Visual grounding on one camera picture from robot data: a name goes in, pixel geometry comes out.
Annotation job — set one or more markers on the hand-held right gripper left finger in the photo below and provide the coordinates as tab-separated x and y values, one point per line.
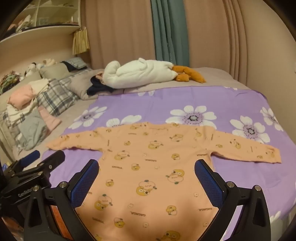
85	183

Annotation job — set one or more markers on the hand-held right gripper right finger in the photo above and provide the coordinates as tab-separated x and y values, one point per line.
208	183

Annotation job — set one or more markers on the multicoloured knitted cloth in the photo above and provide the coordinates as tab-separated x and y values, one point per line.
9	81

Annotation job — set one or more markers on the striped pillow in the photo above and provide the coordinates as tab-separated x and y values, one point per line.
77	61

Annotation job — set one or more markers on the purple floral blanket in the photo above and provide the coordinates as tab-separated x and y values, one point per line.
208	99

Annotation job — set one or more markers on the yellow tassel fringe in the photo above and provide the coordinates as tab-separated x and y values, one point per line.
81	41

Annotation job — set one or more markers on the navy dark cloth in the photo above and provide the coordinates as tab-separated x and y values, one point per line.
97	89

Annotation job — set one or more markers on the olive grey pillow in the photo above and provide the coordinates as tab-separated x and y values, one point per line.
54	69

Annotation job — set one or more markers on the white plush goose toy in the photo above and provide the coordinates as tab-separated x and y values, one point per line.
138	71

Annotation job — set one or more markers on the cream cloth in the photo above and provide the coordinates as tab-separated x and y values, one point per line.
39	85

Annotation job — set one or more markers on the white wall shelf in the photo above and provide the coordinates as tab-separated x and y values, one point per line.
46	30

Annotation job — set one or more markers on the black white plush toy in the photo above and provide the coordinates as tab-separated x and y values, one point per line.
31	68

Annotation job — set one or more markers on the pink flat cloth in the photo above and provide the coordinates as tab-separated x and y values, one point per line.
49	120

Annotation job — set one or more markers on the beige curtain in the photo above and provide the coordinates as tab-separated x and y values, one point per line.
115	30

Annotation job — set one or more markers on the cream plush toy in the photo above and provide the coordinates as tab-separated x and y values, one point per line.
47	62

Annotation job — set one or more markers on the beige bed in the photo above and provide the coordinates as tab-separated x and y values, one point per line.
208	77

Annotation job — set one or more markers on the beige pillow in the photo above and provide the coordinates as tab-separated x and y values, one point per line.
81	85

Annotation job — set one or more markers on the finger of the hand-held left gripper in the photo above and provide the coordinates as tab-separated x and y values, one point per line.
30	157
53	160

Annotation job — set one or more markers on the white checked sheet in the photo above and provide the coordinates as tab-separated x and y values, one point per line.
13	118

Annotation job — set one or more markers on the orange printed baby shirt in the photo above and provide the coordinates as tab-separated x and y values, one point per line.
148	176

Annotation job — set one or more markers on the small dark cloth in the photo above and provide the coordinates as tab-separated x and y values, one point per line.
70	66

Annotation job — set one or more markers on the grey plaid quilt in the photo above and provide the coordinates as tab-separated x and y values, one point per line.
55	97

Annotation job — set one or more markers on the heap of mixed cloths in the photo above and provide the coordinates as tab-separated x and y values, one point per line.
23	22

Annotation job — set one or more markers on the pink folded cloth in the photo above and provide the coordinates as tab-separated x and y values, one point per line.
20	97

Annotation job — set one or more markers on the teal curtain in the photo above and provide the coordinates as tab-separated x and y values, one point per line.
168	30

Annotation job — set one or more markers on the grey cloth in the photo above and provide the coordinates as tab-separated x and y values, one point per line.
34	129

